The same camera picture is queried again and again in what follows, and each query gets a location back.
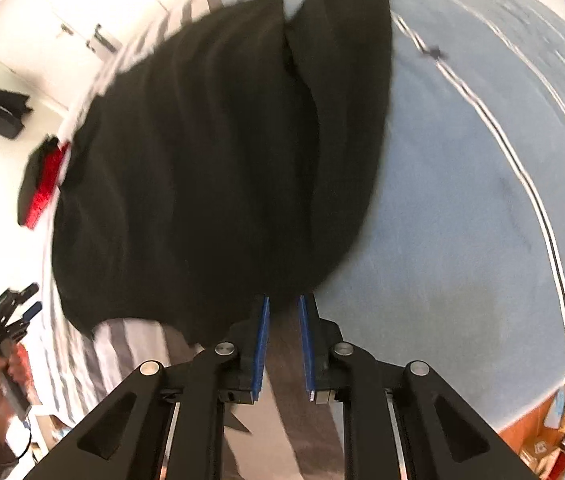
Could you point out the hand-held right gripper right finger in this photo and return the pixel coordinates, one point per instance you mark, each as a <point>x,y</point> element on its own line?
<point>306,345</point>

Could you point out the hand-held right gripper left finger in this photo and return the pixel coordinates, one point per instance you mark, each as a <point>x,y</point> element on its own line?
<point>262,350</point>

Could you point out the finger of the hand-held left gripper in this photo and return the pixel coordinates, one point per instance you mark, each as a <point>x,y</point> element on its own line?
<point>32,311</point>
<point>27,291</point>

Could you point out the black pants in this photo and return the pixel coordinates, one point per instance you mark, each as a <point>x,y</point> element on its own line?
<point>212,160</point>

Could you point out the red and black clothes pile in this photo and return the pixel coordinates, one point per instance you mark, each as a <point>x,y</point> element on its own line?
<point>37,185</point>

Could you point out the blue striped printed blanket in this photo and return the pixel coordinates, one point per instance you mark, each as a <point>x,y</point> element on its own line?
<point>462,210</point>

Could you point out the cardboard box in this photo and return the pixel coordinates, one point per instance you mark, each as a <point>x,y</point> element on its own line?
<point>542,450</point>

